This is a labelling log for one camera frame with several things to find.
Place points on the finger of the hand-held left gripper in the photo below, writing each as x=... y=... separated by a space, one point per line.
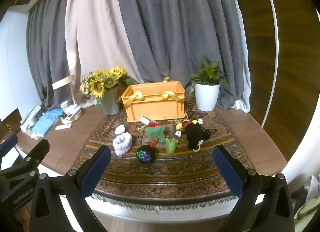
x=8 y=143
x=40 y=148

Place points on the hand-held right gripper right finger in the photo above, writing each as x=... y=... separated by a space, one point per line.
x=227 y=172

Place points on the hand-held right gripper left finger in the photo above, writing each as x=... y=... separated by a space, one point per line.
x=96 y=169

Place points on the black mouse plush toy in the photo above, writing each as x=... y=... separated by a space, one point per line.
x=195 y=132

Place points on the small green frog plush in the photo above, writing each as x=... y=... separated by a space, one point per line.
x=171 y=145

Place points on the orange plastic crate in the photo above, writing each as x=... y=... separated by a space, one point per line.
x=155 y=107

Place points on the blue cloth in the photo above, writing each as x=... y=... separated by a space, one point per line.
x=47 y=120

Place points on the white long boxes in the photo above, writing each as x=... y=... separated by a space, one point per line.
x=30 y=119

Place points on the white remote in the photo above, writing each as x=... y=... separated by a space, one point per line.
x=63 y=127

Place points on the small white shell plush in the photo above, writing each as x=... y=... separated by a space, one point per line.
x=120 y=129

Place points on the white round device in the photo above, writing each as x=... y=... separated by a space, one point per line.
x=72 y=114

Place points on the black ball with colourful spots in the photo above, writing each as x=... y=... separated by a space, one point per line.
x=145 y=154

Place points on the patterned rug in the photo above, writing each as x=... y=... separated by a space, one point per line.
x=175 y=172

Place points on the small red yarn toy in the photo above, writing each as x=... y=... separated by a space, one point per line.
x=153 y=142

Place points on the grey ribbed vase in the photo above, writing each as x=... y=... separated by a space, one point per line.
x=111 y=103

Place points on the small white card packet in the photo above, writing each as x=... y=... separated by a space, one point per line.
x=144 y=120

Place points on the white sheer curtain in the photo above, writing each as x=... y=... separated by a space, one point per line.
x=242 y=104

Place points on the green fuzzy plush toy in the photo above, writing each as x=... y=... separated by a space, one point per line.
x=156 y=133

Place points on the beige curtain tie strip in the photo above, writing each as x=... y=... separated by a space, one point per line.
x=63 y=81

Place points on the green plant in white pot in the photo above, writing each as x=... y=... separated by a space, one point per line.
x=207 y=95

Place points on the green and white bag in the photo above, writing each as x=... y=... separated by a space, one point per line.
x=308 y=204

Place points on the sunflower bouquet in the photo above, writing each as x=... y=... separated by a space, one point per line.
x=100 y=82

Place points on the grey curtain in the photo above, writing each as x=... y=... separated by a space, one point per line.
x=47 y=47
x=180 y=34

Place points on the beige curtain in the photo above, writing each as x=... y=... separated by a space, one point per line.
x=95 y=34

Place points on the white hoop stand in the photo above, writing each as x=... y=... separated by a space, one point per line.
x=277 y=34

